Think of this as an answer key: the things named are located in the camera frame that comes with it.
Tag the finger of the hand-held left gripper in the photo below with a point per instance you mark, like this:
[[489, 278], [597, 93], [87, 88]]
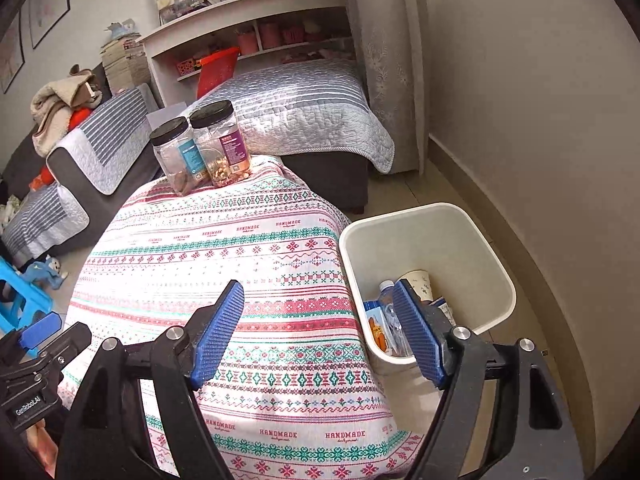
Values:
[[39, 331], [72, 342]]

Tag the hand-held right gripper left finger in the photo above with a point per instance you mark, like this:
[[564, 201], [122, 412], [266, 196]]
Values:
[[220, 332]]

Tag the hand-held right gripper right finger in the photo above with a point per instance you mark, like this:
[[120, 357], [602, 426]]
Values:
[[419, 340]]

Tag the orange wrapper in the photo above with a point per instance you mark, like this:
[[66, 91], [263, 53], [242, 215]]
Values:
[[378, 332]]

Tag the floral paper cup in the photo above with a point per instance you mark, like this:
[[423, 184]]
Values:
[[417, 282]]

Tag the white plastic bin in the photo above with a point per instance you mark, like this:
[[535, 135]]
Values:
[[425, 240]]

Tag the person's left hand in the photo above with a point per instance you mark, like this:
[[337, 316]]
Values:
[[42, 445]]

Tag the plastic bottle in bin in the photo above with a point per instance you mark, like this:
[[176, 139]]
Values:
[[400, 327]]

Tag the blue and white packet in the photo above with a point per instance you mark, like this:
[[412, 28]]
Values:
[[442, 310]]

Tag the blue plastic stool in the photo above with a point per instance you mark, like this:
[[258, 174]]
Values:
[[22, 295]]

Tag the clear plastic bottle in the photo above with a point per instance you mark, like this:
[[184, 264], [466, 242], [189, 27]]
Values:
[[387, 291]]

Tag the blue plush toy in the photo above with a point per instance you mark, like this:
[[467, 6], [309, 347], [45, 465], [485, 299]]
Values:
[[45, 272]]

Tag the patterned red green tablecloth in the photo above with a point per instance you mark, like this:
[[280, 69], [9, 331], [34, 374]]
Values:
[[250, 240]]

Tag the striped grey sofa cover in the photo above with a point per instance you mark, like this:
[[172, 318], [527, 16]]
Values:
[[110, 140], [45, 220]]

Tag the red plush toy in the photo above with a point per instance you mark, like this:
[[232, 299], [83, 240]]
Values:
[[42, 177], [80, 119]]

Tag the dark grey sofa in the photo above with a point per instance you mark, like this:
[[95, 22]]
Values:
[[70, 170]]

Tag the teal label clear jar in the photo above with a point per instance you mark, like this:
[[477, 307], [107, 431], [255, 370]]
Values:
[[177, 155]]

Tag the dark bed base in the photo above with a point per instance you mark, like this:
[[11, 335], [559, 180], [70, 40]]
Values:
[[325, 180]]

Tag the purple label clear jar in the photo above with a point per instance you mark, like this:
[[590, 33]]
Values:
[[225, 145]]

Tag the beige blanket pile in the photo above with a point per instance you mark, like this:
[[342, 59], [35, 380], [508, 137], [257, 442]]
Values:
[[57, 105]]

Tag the quilted grey chair cushion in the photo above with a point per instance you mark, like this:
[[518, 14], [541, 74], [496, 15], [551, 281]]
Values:
[[300, 105]]

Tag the red and white box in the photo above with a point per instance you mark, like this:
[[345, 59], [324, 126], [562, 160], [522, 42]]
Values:
[[212, 84]]

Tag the small red crate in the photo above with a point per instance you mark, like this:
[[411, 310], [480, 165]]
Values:
[[185, 68]]

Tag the red plastic basket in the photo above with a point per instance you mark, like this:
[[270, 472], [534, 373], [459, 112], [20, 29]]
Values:
[[220, 60]]

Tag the stack of books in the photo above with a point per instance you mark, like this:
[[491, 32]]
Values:
[[122, 67]]

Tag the beige floral curtain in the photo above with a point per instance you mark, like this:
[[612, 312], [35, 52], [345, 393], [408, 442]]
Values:
[[390, 60]]

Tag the white headboard shelf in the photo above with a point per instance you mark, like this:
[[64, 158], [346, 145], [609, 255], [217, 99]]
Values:
[[250, 7]]

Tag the framed wall picture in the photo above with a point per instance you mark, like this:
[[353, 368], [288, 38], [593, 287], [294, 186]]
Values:
[[47, 0], [11, 55]]

